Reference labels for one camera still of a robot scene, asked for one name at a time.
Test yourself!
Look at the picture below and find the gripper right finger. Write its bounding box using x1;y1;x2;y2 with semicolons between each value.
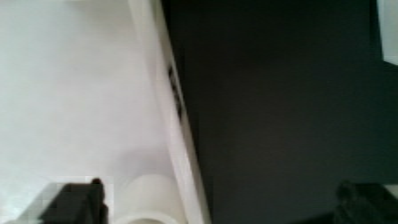
332;181;398;224

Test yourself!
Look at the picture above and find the white square tabletop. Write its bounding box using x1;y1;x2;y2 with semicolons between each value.
0;0;211;224

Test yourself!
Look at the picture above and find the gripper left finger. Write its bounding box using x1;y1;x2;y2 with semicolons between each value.
14;176;113;224

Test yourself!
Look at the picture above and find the white L-shaped obstacle fence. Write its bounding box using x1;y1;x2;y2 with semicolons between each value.
376;0;398;66

